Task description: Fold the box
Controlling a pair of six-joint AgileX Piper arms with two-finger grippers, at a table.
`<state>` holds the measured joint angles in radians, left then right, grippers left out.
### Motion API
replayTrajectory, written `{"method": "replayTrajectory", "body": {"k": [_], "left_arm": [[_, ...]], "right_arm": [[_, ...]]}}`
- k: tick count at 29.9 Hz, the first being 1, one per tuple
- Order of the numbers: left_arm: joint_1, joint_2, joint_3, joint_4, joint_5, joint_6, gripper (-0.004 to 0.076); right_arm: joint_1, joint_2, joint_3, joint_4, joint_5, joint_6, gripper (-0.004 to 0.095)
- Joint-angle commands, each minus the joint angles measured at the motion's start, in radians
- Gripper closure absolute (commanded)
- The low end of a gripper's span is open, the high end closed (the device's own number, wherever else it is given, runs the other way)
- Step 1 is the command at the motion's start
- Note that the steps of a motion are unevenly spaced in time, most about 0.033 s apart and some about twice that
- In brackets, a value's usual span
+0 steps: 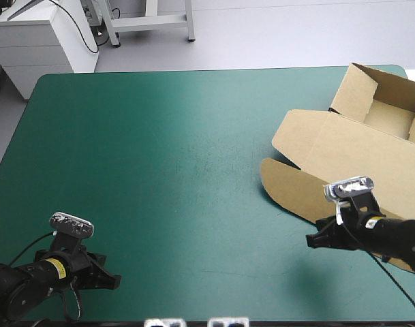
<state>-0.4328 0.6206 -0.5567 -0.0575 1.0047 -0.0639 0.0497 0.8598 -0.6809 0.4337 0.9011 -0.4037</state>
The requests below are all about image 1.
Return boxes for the grey metal table frame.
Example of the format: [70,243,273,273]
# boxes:
[103,0,197,48]

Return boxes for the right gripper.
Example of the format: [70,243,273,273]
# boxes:
[305,192,382,252]

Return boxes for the white drawer cabinet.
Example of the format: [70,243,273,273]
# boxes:
[0,0,100,101]

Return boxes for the brown cardboard box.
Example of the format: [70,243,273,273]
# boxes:
[260,62,415,273]

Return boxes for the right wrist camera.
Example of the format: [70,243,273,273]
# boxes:
[323,176,375,203]

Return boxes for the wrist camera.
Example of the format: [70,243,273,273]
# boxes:
[48,211,95,238]
[323,176,375,203]

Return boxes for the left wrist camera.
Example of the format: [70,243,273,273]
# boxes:
[48,211,95,238]

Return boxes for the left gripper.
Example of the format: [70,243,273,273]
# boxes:
[35,234,123,291]

